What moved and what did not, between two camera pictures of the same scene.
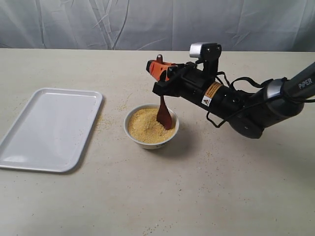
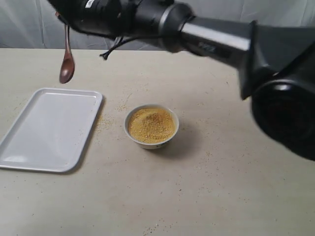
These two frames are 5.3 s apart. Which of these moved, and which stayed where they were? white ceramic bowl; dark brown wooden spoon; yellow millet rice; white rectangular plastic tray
Moved: dark brown wooden spoon
Stayed: yellow millet rice; white ceramic bowl; white rectangular plastic tray
